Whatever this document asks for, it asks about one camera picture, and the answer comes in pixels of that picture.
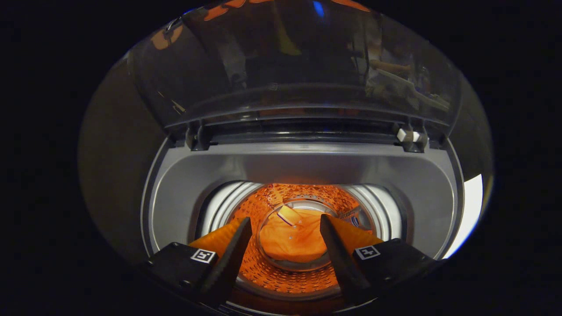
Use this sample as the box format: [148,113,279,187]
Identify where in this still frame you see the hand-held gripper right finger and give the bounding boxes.
[320,214,442,308]

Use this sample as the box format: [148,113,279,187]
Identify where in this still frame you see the yellow polo shirt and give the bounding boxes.
[259,205,330,263]

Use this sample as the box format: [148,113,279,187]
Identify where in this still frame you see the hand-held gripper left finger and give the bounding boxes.
[143,216,253,308]

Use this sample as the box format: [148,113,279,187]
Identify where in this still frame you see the grey washing machine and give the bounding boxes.
[127,0,466,316]

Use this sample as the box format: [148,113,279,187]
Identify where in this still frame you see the dark glass washing machine lid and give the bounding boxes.
[127,0,464,152]

